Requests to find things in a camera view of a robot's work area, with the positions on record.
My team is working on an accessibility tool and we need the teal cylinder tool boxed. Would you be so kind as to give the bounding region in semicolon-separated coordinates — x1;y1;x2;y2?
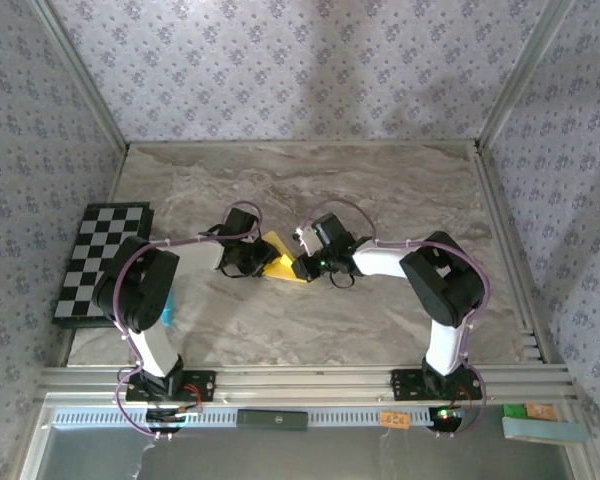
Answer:
160;293;177;329

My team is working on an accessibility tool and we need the black and grey checkerboard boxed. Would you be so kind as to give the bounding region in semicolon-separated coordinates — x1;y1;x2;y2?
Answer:
51;201;154;330

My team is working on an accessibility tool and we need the black rectangular bar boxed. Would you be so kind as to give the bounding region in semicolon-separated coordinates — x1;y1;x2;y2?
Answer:
236;408;310;432

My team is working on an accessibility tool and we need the orange label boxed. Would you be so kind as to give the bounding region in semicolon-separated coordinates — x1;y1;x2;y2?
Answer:
380;410;411;429

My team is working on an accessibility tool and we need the grey metal panel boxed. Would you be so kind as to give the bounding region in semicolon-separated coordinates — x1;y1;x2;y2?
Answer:
44;427;576;480

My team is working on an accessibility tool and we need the brown orange card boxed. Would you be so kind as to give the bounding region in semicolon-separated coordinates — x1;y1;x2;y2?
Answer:
525;402;557;421

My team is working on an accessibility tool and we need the light blue flat box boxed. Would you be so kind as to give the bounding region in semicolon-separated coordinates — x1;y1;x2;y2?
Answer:
501;416;591;445

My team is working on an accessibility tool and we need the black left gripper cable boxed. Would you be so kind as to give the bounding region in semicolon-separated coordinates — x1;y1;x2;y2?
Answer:
217;259;251;281

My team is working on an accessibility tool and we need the aluminium mounting rail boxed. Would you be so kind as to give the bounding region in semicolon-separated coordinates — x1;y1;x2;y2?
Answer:
37;364;579;401

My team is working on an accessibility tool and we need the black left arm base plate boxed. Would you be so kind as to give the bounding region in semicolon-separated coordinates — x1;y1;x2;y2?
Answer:
125;368;217;404

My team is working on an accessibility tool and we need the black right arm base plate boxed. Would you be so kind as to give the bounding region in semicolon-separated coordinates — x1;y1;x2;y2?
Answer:
390;368;484;401

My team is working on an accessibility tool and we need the grey slotted cable duct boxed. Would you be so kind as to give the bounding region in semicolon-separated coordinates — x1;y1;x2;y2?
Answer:
52;407;481;429

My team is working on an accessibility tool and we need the aluminium side rail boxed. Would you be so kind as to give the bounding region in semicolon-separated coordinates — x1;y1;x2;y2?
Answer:
472;142;549;364

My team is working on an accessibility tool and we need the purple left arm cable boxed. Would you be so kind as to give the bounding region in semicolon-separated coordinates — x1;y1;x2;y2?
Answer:
113;200;264;442

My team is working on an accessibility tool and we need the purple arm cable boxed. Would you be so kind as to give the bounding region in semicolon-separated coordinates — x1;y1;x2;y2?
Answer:
113;200;264;442
303;199;492;441

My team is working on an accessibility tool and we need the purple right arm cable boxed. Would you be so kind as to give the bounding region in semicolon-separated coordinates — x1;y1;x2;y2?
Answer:
303;199;492;441

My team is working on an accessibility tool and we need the aluminium frame post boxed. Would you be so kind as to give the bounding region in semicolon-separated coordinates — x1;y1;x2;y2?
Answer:
477;0;579;149
29;0;130;151

